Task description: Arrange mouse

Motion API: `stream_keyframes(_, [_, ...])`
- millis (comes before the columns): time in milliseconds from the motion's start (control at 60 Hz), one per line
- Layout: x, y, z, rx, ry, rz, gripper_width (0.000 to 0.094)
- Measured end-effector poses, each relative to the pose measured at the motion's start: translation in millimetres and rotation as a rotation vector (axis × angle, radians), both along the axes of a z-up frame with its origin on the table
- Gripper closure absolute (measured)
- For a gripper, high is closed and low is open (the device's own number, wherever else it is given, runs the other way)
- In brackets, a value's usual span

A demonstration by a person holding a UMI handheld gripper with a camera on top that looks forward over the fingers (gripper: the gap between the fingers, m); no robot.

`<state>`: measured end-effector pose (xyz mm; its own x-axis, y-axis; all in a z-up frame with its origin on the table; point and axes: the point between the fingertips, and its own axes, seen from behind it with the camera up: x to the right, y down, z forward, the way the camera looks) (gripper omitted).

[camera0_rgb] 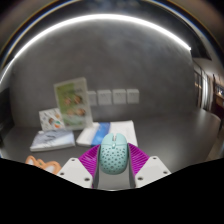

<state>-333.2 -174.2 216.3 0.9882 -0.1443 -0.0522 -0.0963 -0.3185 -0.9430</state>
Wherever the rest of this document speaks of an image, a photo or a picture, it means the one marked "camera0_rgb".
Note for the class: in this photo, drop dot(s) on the white sticker-printed card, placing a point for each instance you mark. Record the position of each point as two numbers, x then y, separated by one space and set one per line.
50 120

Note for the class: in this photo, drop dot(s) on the white book with blue band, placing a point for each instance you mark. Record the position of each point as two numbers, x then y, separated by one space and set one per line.
90 135

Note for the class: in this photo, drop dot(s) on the grey striped book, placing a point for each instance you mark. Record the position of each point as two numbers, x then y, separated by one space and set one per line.
51 140

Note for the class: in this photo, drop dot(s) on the white wall plate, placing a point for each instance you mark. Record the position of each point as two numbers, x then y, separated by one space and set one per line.
119 96
92 98
104 97
133 96

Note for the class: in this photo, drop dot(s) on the orange corgi-shaped mouse pad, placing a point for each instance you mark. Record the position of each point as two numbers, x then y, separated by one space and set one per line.
50 165

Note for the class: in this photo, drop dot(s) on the teal perforated computer mouse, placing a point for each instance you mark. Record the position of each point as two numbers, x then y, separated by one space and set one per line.
113 156

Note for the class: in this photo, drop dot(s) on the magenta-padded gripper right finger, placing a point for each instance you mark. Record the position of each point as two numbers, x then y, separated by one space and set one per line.
151 168

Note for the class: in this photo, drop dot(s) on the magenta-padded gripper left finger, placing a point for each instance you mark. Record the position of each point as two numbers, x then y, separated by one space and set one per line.
75 170

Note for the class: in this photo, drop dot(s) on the dark-framed glass partition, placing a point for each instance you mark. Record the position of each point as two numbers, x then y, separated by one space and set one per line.
203 86

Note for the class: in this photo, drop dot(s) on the green standing poster sign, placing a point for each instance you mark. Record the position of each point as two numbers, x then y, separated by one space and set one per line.
72 103

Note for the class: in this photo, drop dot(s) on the curved ceiling light strip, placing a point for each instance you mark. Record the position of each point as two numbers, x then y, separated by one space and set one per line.
100 16

